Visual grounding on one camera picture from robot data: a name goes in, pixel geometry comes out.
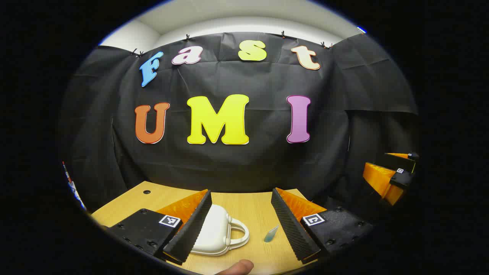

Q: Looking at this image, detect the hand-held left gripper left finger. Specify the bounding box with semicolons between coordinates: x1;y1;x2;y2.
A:
101;189;212;266

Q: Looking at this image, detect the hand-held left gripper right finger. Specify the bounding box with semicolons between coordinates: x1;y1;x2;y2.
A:
270;187;375;265

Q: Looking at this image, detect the pale blue skincare tube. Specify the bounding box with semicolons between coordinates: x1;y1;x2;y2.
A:
264;225;279;243

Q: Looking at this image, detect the black backdrop cloth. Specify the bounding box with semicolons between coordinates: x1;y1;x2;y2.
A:
57;32;419;230

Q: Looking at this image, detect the colourful printed banner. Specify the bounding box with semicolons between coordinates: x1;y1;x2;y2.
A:
62;162;86;210

